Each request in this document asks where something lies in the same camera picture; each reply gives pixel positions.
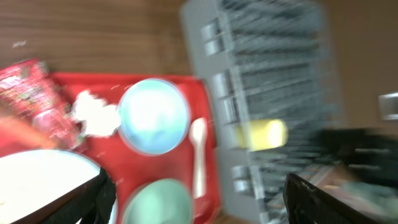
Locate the grey dishwasher rack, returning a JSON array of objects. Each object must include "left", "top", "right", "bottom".
[{"left": 180, "top": 0, "right": 398, "bottom": 224}]

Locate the orange carrot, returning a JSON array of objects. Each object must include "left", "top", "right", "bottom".
[{"left": 1, "top": 116, "right": 58, "bottom": 149}]

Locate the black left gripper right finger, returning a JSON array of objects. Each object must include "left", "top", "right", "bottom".
[{"left": 283, "top": 174, "right": 392, "bottom": 224}]

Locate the green bowl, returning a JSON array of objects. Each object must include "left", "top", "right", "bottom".
[{"left": 121, "top": 179, "right": 193, "bottom": 224}]

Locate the crumpled white tissue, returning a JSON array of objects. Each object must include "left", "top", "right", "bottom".
[{"left": 71, "top": 90, "right": 121, "bottom": 138}]

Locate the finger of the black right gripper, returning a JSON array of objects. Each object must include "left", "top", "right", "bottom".
[{"left": 313, "top": 128, "right": 397, "bottom": 189}]

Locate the red snack wrapper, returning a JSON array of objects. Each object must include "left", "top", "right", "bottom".
[{"left": 1, "top": 59, "right": 81, "bottom": 150}]

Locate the yellow plastic cup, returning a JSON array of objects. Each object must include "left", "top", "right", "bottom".
[{"left": 234, "top": 119, "right": 289, "bottom": 151}]

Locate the white plastic spoon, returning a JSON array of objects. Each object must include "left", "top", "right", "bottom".
[{"left": 189, "top": 118, "right": 207, "bottom": 198}]

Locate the red plastic tray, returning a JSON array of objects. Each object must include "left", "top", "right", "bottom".
[{"left": 0, "top": 72, "right": 222, "bottom": 224}]

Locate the light blue bowl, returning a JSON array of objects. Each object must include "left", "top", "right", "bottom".
[{"left": 118, "top": 78, "right": 191, "bottom": 156}]

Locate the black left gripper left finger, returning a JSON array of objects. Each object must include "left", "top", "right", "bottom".
[{"left": 15, "top": 168, "right": 116, "bottom": 224}]

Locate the blue plate with rice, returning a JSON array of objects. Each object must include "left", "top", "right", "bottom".
[{"left": 1, "top": 149, "right": 100, "bottom": 223}]

